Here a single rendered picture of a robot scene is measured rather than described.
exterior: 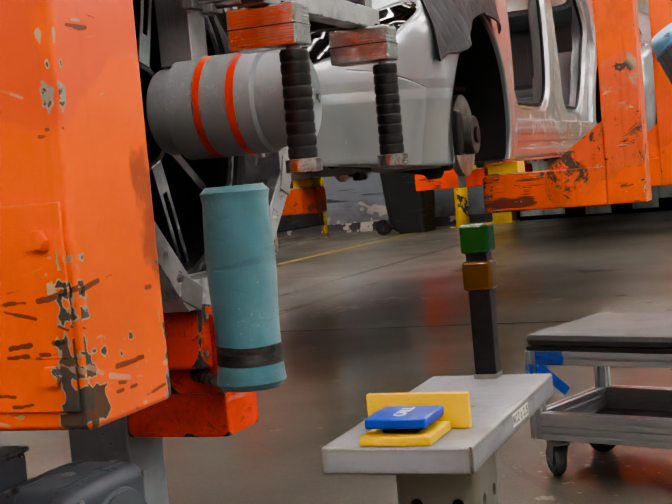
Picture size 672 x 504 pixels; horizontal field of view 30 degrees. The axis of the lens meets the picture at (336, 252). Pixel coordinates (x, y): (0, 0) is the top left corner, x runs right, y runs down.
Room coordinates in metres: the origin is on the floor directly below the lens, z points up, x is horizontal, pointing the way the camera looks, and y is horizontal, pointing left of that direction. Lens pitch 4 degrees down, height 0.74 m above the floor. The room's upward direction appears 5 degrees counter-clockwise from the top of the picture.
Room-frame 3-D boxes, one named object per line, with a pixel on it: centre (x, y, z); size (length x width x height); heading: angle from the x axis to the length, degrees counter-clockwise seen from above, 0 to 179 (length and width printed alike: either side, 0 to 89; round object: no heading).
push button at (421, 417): (1.35, -0.06, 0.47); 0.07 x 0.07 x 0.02; 69
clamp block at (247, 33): (1.53, 0.06, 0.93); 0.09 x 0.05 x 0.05; 69
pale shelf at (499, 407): (1.51, -0.12, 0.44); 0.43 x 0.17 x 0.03; 159
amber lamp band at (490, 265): (1.69, -0.19, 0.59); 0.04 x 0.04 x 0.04; 69
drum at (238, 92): (1.73, 0.12, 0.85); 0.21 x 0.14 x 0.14; 69
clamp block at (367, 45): (1.84, -0.07, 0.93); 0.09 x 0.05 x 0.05; 69
